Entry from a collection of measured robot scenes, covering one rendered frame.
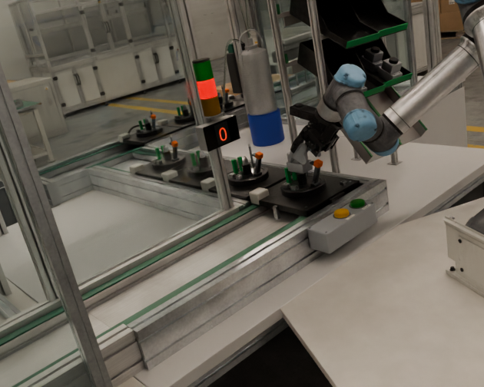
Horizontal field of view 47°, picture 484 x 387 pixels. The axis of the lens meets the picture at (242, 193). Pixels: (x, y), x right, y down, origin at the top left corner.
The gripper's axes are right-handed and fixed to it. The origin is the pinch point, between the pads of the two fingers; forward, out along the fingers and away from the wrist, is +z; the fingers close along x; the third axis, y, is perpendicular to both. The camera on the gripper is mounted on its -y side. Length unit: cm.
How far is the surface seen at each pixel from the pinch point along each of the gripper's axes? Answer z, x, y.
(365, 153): -2.1, 20.1, 11.0
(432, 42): 34, 164, -40
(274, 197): 10.6, -8.6, 4.9
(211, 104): -9.4, -20.3, -20.8
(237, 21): 47, 78, -101
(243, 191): 20.2, -9.1, -5.5
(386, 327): -18, -32, 53
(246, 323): 0, -48, 33
